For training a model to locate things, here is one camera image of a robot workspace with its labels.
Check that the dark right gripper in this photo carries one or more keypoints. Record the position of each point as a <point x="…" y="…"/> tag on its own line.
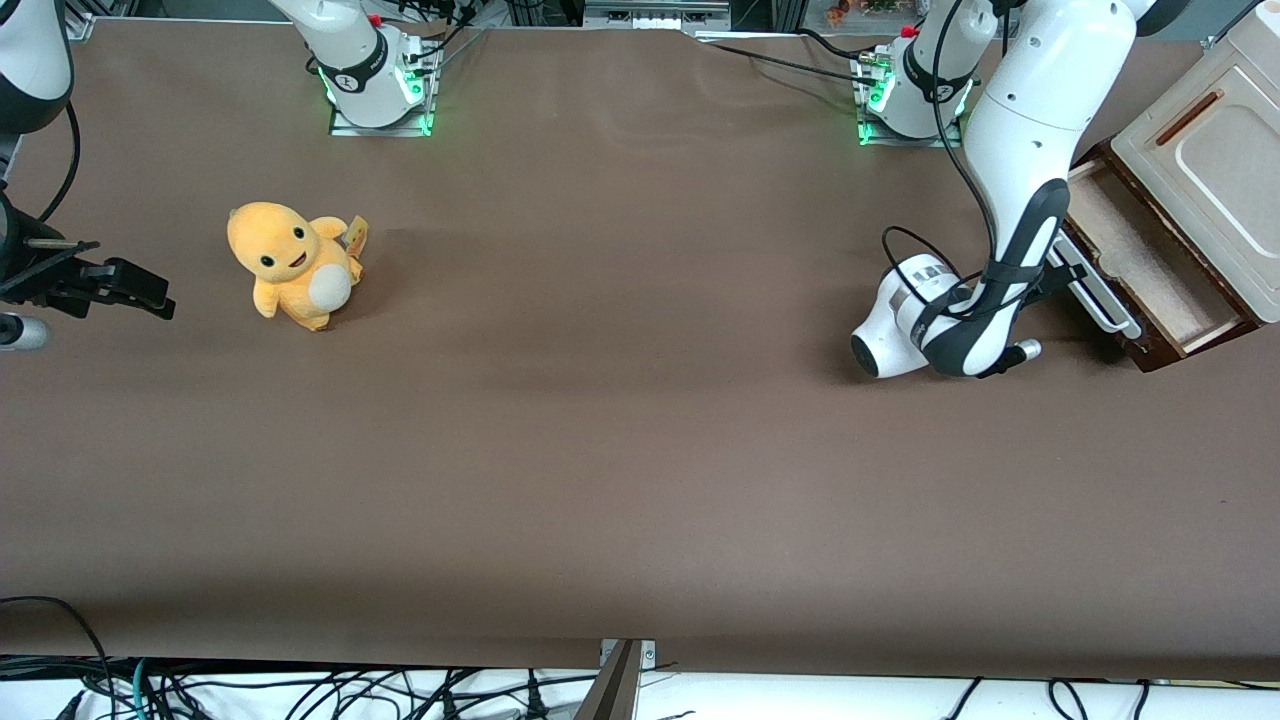
<point x="62" y="283"/>

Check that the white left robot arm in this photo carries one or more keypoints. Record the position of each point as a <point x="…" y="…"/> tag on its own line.
<point x="1040" y="100"/>

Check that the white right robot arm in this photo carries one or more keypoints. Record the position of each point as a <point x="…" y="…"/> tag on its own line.
<point x="350" y="60"/>

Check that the white drawer cabinet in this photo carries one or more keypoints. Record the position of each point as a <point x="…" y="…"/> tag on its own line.
<point x="1220" y="180"/>

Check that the orange plush toy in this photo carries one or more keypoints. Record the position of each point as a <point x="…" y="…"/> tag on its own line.
<point x="295" y="270"/>

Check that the brown table cover sheet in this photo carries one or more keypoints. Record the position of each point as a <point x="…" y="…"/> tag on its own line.
<point x="640" y="400"/>

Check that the grey background device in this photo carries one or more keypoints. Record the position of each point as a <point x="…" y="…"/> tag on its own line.
<point x="655" y="14"/>

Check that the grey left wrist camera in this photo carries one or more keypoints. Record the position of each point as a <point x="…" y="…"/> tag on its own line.
<point x="1028" y="350"/>

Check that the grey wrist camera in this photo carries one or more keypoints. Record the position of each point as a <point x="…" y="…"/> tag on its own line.
<point x="1028" y="350"/>
<point x="20" y="332"/>

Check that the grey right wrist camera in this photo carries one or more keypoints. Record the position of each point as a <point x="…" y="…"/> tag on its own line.
<point x="20" y="332"/>

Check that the aluminium frame post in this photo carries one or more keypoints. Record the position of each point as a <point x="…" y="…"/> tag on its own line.
<point x="78" y="20"/>

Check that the silver metal bracket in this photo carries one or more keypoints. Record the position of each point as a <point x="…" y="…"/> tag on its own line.
<point x="648" y="652"/>

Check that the dark metal post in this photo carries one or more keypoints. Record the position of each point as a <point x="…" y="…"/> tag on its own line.
<point x="612" y="690"/>

